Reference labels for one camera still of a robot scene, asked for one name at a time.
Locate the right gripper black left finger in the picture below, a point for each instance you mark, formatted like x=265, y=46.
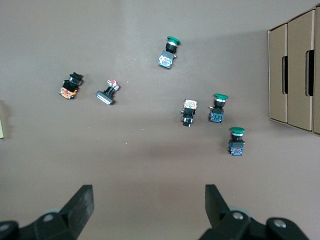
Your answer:
x=80, y=212

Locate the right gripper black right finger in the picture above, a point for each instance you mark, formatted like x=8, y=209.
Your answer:
x=217, y=212

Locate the green mushroom push button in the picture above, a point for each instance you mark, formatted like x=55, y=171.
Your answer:
x=236, y=146
x=216, y=116
x=166, y=60

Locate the black flat indicator red terminals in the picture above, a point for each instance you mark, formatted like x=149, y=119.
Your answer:
x=105, y=97

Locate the black push button orange block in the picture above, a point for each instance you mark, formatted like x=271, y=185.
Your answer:
x=68, y=87

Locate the brown cardboard box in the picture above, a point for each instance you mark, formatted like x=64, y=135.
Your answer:
x=297, y=75
x=317, y=75
x=276, y=75

